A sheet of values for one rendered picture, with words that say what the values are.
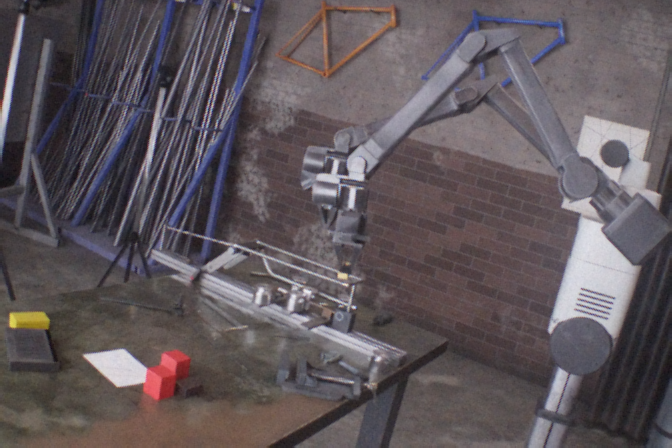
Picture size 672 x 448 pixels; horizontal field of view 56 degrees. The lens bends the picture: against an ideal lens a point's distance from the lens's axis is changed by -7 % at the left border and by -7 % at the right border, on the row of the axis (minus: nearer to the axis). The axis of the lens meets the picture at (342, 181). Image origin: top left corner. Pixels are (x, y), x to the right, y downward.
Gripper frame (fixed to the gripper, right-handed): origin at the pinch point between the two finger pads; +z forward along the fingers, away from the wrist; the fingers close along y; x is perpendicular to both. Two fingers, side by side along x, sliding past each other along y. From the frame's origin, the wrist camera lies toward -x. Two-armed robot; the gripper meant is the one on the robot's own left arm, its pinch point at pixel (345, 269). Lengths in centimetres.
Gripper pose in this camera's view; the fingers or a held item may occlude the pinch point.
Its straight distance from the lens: 159.5
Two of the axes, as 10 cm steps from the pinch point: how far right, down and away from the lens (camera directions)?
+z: -1.4, 9.8, 1.1
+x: 1.2, -1.0, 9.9
